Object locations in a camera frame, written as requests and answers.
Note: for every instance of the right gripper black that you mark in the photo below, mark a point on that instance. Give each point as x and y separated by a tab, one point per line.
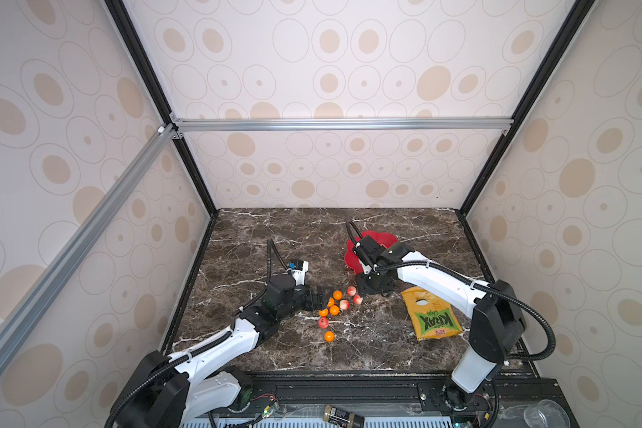
377	279

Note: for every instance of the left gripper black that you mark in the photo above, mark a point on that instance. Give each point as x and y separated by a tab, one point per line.
313	304

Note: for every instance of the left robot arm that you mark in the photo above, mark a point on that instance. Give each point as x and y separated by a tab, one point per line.
166	391

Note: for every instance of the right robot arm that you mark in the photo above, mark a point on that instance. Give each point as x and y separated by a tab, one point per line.
497	323

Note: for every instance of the red flower-shaped fruit bowl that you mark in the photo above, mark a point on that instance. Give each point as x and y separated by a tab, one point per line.
386	240

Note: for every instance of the yellow snack bag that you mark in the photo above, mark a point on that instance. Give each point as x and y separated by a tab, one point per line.
431	316

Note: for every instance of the dark glass bottle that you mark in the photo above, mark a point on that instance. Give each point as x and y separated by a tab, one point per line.
342	418

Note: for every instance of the clear plastic cup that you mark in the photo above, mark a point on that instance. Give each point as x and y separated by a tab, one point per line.
546	414

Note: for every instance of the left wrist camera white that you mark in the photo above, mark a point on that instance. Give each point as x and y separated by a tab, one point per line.
298	269

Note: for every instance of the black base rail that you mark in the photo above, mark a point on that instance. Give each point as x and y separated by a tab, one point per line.
290	399

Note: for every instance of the horizontal aluminium frame bar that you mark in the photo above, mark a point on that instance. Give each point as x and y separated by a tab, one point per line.
182	126

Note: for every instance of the diagonal aluminium frame bar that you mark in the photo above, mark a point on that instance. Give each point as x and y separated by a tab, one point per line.
32	307

